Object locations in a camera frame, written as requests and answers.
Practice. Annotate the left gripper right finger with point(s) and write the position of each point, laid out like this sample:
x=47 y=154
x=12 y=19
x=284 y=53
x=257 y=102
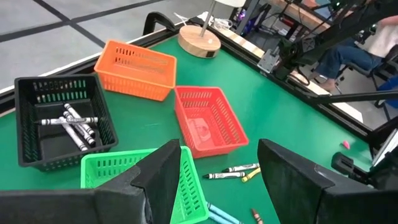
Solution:
x=295 y=193

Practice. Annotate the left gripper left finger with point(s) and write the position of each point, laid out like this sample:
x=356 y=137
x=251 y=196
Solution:
x=149 y=193

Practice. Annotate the yellow crayon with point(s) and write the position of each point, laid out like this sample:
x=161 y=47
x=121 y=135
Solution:
x=251 y=175

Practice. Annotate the blue crayon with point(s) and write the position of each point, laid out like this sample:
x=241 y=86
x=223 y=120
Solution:
x=216 y=220
x=224 y=214

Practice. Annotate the pile of grey crayons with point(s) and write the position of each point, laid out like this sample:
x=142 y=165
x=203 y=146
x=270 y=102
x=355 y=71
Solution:
x=66 y=120

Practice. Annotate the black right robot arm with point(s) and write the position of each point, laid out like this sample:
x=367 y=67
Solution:
x=342 y=25

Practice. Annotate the pink eraser cap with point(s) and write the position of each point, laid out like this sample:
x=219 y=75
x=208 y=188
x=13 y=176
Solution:
x=346 y=144

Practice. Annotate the green plastic basket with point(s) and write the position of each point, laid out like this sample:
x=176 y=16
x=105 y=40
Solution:
x=192 y=193

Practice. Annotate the brown crayon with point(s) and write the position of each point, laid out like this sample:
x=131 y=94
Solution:
x=256 y=216

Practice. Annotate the green table mat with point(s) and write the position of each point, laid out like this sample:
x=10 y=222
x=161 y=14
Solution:
x=280 y=118

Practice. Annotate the red plastic basket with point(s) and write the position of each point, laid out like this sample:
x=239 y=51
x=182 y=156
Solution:
x=217 y=137

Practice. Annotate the black office chair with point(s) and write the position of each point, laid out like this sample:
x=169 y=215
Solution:
x=384 y=73

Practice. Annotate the person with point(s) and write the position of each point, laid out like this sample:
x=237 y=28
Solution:
x=351 y=54

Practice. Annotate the orange plastic basket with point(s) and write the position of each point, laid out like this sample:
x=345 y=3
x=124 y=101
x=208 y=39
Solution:
x=136 y=77

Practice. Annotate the black plastic basket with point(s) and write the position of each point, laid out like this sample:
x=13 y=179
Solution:
x=28 y=149

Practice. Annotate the white shade wooden lamp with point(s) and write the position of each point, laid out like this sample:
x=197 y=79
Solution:
x=196 y=43

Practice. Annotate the wooden desk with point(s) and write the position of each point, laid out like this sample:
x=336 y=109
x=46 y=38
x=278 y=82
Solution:
x=298 y=12

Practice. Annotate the clear plastic wrapper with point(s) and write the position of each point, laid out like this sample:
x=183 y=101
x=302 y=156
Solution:
x=222 y=22

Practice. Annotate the black diagonal frame strut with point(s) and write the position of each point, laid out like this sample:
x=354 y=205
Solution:
x=357 y=97

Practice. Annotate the black frame bracket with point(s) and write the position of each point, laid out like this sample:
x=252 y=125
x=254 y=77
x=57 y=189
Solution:
x=158 y=20

